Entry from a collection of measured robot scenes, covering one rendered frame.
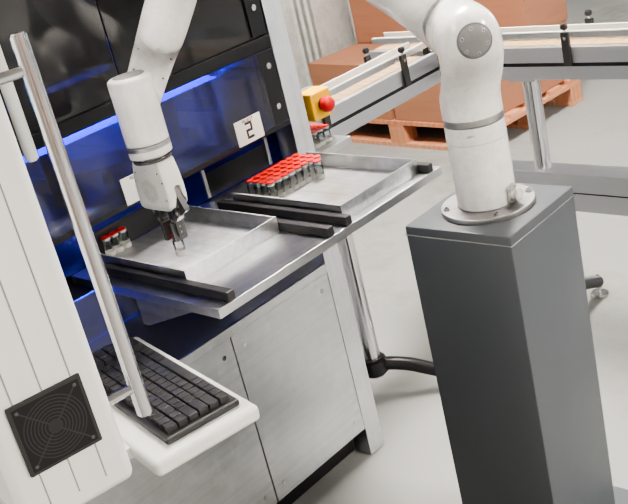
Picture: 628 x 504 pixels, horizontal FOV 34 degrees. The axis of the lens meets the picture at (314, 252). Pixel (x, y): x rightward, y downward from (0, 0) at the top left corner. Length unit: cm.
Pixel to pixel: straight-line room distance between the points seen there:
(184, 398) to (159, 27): 66
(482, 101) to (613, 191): 111
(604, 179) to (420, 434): 89
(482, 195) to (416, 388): 126
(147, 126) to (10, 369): 64
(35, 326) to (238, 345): 107
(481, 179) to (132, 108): 68
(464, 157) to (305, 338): 82
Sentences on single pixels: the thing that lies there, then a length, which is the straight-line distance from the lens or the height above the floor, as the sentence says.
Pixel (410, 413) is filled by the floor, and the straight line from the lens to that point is 309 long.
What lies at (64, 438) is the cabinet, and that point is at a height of 92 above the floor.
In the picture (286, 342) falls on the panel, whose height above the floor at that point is 47.
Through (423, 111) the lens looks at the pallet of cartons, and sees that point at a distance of 522.
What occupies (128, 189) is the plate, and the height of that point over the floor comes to 102.
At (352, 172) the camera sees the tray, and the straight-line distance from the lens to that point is 241.
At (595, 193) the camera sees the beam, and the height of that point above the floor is 49.
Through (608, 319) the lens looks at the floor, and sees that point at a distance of 342.
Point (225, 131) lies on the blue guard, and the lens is 239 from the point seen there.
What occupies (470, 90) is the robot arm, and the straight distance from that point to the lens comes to 197.
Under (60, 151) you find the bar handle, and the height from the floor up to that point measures 131.
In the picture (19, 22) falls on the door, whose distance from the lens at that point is 210.
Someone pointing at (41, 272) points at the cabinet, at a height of 117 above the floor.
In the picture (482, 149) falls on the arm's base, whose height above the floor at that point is 100.
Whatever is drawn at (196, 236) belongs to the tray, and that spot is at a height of 88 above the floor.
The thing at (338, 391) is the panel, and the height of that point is 25.
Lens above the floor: 165
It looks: 22 degrees down
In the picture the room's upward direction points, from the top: 14 degrees counter-clockwise
